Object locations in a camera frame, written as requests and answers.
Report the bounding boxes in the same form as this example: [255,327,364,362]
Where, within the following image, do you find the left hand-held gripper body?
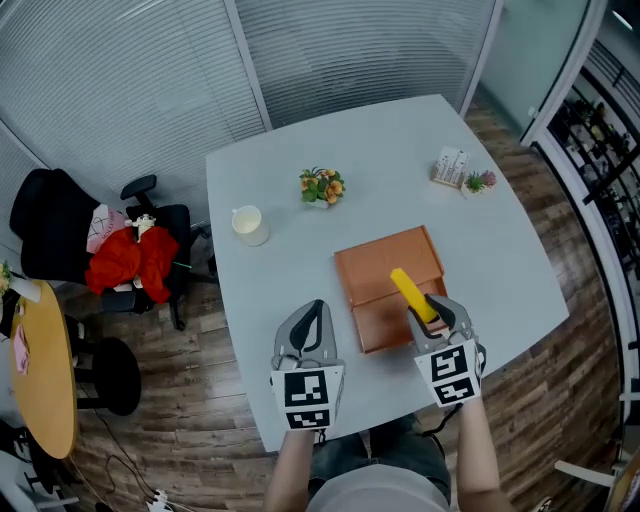
[269,352,348,433]

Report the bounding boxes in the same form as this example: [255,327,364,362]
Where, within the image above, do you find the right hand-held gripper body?
[413,338,488,409]

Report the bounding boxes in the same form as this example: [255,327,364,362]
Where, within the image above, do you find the yellow knife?
[389,267,443,324]

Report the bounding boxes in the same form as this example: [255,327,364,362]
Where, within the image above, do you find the orange box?
[333,224,450,356]

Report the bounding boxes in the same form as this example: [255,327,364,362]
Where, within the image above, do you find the person's left forearm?
[261,428,322,512]

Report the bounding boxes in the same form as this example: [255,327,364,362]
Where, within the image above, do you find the person's right forearm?
[455,396,503,512]

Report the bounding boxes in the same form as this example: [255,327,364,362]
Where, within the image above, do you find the person's dark trousers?
[306,413,454,502]

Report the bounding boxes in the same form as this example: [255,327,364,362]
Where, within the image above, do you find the white cup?
[230,204,272,248]

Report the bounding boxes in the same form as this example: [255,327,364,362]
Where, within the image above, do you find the person's white shirt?
[305,464,452,512]

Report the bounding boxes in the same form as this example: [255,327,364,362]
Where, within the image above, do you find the small succulent pot plant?
[459,169,499,199]

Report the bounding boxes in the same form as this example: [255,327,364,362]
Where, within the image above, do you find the floral card holder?
[430,145,473,190]

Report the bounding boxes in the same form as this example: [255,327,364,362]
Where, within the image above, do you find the orange flower pot plant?
[298,166,347,211]

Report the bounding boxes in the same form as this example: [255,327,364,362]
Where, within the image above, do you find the red cloth on chair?
[84,213,182,306]

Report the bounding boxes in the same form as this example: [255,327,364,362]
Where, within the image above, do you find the black round stool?
[74,336,143,418]

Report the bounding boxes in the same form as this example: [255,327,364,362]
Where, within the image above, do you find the pink paper bag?
[85,203,129,255]

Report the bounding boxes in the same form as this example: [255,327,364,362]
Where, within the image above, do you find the black metal railing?
[549,39,640,351]

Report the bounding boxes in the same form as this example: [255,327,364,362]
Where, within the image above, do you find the round wooden table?
[8,279,79,461]

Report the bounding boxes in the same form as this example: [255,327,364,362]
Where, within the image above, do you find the white vase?
[8,276,44,304]

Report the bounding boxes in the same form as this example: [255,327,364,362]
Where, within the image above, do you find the black office chair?
[8,167,219,332]

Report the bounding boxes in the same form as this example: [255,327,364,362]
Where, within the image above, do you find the pink sticky paper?
[11,324,31,377]

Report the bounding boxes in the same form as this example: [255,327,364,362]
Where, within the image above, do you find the frosted glass door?
[478,0,594,142]

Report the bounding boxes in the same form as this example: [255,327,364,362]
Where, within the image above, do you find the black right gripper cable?
[421,401,467,439]

